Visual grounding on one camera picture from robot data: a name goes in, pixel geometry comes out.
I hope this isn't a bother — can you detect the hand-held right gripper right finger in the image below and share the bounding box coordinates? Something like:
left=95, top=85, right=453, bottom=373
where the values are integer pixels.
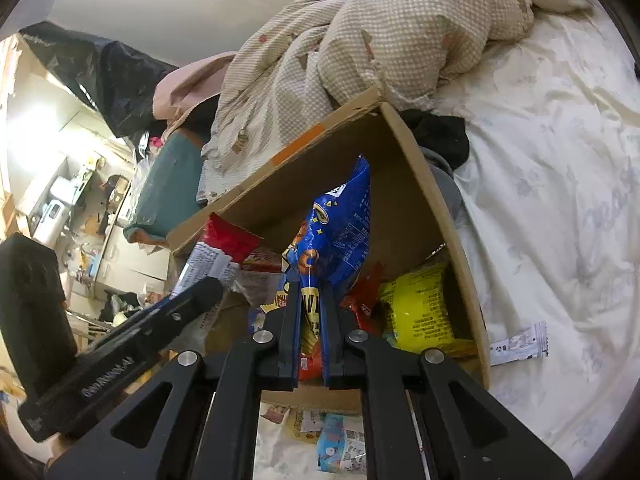
left=320, top=280, right=574, bottom=480

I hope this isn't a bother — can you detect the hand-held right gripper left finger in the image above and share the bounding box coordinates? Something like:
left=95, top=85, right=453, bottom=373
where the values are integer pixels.
left=47, top=280, right=302, bottom=480

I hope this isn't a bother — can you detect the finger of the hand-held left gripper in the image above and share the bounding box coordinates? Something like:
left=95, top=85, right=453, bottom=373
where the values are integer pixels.
left=112, top=276, right=224, bottom=357

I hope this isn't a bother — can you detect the orange red snack bag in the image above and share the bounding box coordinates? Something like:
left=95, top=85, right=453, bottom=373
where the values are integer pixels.
left=340, top=262, right=387, bottom=337

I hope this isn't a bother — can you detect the large red snack bag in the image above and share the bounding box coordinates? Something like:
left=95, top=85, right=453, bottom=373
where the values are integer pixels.
left=175, top=211, right=265, bottom=297

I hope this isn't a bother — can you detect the beige red printed snack bag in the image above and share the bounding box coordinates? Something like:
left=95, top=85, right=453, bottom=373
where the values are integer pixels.
left=235, top=247, right=286, bottom=308

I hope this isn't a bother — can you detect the yellow snack bag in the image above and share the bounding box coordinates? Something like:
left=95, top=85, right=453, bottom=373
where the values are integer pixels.
left=377, top=261, right=477, bottom=359

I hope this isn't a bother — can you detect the blue cartoon snack bag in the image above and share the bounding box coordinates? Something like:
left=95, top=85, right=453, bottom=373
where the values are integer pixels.
left=277, top=155, right=376, bottom=383

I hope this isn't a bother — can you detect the brown cardboard box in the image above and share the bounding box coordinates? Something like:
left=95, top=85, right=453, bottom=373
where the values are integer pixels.
left=166, top=85, right=492, bottom=415

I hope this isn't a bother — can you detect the white kitchen cabinet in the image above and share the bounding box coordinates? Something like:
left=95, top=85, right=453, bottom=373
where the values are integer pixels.
left=92, top=222, right=173, bottom=297

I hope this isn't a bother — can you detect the white water heater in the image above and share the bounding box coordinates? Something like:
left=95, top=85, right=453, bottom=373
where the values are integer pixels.
left=29, top=199, right=76, bottom=247

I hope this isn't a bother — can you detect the teal headboard cushion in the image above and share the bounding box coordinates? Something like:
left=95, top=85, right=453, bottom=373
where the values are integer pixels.
left=124, top=132, right=207, bottom=243

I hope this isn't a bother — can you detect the small white sachet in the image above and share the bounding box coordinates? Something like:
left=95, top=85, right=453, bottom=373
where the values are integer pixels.
left=489, top=321, right=550, bottom=367

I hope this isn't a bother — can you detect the grey cloth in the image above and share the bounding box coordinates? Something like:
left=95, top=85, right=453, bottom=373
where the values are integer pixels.
left=419, top=147, right=464, bottom=222

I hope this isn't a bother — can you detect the pink cloth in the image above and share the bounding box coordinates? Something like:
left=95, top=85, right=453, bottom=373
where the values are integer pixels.
left=151, top=51, right=242, bottom=122

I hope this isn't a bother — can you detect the black plastic cover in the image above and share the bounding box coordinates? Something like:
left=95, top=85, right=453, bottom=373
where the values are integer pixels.
left=19, top=21, right=179, bottom=137

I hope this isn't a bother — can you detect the black cloth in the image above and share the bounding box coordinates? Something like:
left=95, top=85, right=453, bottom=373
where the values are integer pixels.
left=400, top=108, right=471, bottom=172

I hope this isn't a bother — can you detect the beige checkered duvet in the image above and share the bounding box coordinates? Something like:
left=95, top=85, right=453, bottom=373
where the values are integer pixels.
left=197, top=0, right=593, bottom=206

